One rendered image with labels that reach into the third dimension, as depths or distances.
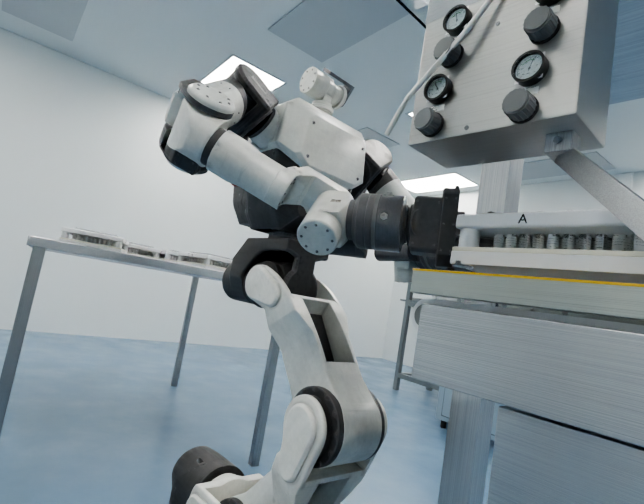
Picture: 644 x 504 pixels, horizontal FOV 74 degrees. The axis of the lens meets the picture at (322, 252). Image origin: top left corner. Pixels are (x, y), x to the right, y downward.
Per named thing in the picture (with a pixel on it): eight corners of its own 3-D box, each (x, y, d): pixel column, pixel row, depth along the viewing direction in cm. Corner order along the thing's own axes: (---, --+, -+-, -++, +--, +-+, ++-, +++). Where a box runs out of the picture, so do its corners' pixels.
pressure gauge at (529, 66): (509, 85, 50) (513, 55, 50) (514, 90, 51) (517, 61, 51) (542, 76, 47) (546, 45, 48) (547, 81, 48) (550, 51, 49)
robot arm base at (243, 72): (188, 122, 90) (195, 99, 99) (233, 162, 98) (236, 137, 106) (238, 75, 85) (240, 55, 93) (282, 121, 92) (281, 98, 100)
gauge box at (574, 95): (406, 145, 61) (426, 17, 64) (445, 169, 68) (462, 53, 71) (576, 112, 45) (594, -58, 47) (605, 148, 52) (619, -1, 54)
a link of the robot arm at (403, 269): (455, 280, 86) (413, 279, 95) (452, 227, 86) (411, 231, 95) (416, 285, 80) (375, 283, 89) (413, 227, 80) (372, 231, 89)
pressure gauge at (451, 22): (440, 35, 59) (444, 10, 60) (445, 40, 60) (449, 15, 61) (465, 25, 56) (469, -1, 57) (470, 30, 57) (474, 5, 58)
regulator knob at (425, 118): (410, 132, 58) (415, 101, 59) (420, 139, 60) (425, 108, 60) (431, 127, 56) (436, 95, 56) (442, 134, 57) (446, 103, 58)
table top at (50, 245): (32, 248, 273) (33, 243, 274) (199, 277, 333) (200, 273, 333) (26, 244, 148) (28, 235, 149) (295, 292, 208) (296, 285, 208)
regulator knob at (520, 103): (498, 117, 49) (502, 82, 49) (507, 126, 51) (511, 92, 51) (528, 111, 46) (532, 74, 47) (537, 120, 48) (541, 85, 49)
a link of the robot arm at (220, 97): (158, 69, 63) (214, 62, 83) (132, 144, 69) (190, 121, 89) (227, 111, 65) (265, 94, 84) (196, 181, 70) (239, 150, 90)
